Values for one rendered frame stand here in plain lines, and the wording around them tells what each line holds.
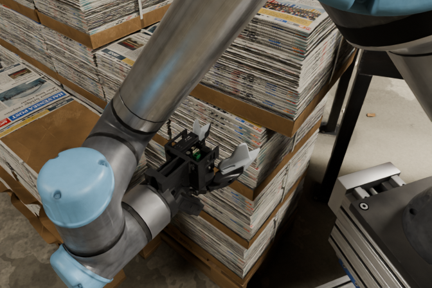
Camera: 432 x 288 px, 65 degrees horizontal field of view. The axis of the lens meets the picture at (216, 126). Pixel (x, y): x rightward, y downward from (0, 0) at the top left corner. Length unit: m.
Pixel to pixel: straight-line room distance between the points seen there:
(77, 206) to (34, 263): 1.26
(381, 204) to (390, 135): 1.54
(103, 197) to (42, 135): 0.80
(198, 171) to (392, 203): 0.34
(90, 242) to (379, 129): 1.94
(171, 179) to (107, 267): 0.14
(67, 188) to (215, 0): 0.23
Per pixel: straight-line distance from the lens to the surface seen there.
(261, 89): 0.66
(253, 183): 0.82
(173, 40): 0.35
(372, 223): 0.62
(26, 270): 1.63
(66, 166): 0.39
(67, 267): 0.46
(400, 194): 0.69
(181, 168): 0.51
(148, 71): 0.38
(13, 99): 1.38
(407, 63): 0.22
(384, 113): 2.34
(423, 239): 0.60
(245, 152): 0.58
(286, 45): 0.60
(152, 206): 0.49
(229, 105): 0.73
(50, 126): 1.19
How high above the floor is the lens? 1.29
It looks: 40 degrees down
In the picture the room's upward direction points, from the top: straight up
